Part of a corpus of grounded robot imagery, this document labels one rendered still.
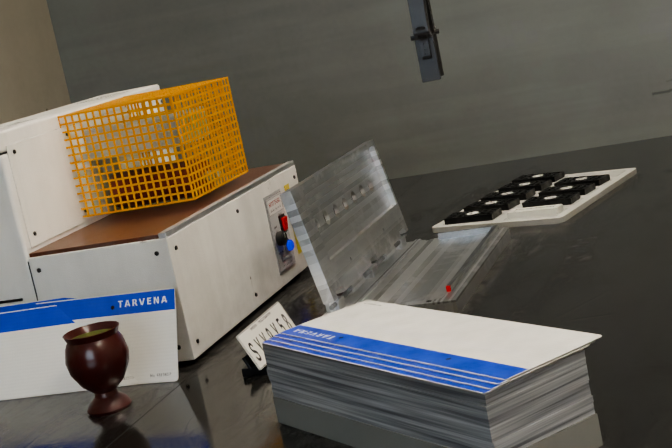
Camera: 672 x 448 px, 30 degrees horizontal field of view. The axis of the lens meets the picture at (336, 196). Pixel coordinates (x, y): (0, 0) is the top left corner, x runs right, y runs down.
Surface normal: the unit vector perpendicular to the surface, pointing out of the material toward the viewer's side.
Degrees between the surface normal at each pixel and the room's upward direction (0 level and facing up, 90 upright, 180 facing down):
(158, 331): 69
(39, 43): 90
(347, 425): 90
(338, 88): 90
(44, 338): 63
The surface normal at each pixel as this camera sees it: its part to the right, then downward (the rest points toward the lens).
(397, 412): -0.81, 0.25
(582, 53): -0.29, 0.22
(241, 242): 0.93, -0.15
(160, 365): -0.41, -0.14
